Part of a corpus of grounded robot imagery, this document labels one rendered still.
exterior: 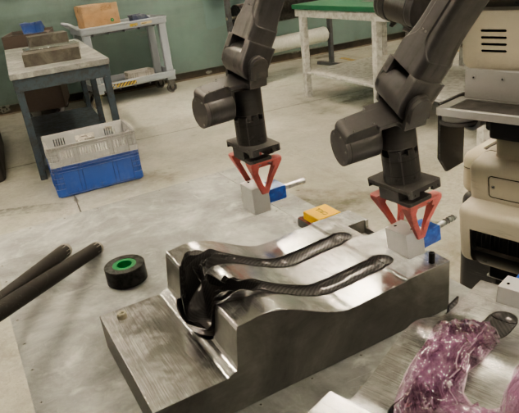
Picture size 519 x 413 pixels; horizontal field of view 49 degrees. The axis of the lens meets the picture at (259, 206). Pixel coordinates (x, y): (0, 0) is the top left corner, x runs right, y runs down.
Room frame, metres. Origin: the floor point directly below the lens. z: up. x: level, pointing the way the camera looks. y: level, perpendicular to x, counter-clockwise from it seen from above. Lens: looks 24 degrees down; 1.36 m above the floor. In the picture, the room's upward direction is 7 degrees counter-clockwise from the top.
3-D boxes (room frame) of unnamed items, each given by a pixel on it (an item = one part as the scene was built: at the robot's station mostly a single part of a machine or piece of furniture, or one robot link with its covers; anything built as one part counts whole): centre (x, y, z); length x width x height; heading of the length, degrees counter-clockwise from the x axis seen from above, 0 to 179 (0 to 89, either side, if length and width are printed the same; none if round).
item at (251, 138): (1.03, 0.00, 1.06); 0.10 x 0.07 x 0.07; 26
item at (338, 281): (0.77, -0.02, 0.92); 0.35 x 0.16 x 0.09; 116
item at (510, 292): (0.72, -0.40, 0.86); 0.13 x 0.05 x 0.05; 134
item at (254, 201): (1.05, -0.04, 0.93); 0.13 x 0.05 x 0.05; 116
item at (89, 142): (3.94, 1.14, 0.28); 0.61 x 0.41 x 0.15; 111
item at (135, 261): (1.00, 0.28, 0.82); 0.08 x 0.08 x 0.04
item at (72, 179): (3.94, 1.14, 0.11); 0.61 x 0.41 x 0.22; 111
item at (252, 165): (1.02, -0.01, 0.99); 0.07 x 0.07 x 0.09; 26
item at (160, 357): (0.78, -0.01, 0.87); 0.50 x 0.26 x 0.14; 116
